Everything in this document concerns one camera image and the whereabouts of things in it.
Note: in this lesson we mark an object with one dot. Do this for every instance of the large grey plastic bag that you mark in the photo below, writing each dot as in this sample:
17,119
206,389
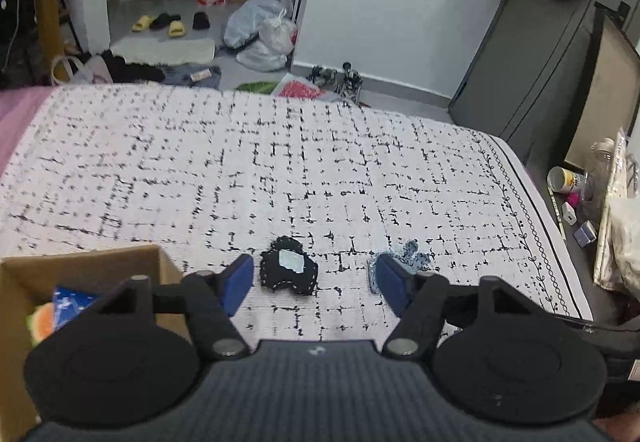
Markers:
245,19

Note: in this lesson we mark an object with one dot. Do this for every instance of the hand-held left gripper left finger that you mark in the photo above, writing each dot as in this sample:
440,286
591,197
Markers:
235,284

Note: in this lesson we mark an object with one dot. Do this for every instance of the black slipper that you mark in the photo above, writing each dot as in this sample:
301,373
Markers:
200,20
165,21

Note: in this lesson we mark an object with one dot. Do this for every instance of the burger plush toy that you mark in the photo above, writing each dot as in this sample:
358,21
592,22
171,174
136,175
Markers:
42,322

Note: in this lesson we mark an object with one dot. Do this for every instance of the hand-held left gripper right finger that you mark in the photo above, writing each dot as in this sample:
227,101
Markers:
392,282

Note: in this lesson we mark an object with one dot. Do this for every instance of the dark grey cabinet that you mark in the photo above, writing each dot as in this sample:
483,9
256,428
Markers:
525,71

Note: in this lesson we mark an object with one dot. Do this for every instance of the wooden board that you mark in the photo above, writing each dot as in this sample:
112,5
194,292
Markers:
605,96

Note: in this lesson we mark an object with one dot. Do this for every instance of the yellow slipper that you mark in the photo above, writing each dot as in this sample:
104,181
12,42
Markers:
141,23
177,28

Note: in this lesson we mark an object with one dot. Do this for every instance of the green leaf-shaped item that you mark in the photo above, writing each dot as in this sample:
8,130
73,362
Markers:
257,86

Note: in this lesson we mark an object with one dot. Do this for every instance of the blue crochet octopus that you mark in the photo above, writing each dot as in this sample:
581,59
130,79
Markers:
415,259

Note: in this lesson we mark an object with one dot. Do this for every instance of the white and yellow can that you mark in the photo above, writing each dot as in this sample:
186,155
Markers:
565,179

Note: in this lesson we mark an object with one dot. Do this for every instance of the white black-patterned blanket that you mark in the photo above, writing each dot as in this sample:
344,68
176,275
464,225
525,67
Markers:
250,161

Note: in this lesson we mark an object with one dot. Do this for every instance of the red mesh bag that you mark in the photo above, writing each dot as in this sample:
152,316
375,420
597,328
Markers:
297,89

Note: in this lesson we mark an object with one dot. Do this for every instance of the grey cloth on floor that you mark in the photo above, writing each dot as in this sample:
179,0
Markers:
177,76

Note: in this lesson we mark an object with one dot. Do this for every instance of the small white charger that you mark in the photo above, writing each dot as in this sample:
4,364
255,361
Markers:
569,213

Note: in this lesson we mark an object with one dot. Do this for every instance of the thin pen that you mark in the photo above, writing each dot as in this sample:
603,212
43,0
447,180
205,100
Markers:
557,214

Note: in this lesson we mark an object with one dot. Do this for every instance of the beige tote bag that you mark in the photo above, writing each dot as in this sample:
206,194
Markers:
80,70

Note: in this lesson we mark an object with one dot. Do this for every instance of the blue and white tissue packet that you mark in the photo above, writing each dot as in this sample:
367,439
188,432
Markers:
70,307

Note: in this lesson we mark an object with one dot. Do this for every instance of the brown cardboard box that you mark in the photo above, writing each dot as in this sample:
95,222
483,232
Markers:
100,267

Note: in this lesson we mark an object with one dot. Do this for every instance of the clear plastic-wrapped bundle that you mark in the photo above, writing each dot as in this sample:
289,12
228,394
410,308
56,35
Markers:
620,232

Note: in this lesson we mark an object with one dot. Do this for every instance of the dark clothes on floor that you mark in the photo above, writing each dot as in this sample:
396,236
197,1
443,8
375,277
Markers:
130,69

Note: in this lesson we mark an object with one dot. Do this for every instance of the small pink carton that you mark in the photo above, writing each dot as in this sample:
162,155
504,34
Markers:
200,75

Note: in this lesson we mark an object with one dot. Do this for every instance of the white floor mat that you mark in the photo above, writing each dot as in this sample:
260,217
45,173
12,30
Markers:
165,50

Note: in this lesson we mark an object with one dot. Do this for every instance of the small pink item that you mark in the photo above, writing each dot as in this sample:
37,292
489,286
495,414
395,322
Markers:
575,199

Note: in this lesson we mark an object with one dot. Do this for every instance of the small blue box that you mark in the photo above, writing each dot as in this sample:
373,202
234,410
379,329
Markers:
585,233

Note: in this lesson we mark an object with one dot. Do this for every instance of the pink bedsheet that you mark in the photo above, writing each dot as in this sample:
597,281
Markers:
15,121

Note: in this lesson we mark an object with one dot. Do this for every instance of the clear plastic bottle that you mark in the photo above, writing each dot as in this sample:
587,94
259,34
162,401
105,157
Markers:
599,177

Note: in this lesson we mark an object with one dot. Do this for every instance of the black cloth with white patch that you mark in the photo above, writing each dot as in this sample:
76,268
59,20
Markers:
280,277

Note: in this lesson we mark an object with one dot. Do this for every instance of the white plastic bag with red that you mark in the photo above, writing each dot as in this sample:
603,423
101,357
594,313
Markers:
280,31

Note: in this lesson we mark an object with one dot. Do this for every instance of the small white plastic bag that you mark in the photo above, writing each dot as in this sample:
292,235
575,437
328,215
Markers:
262,57

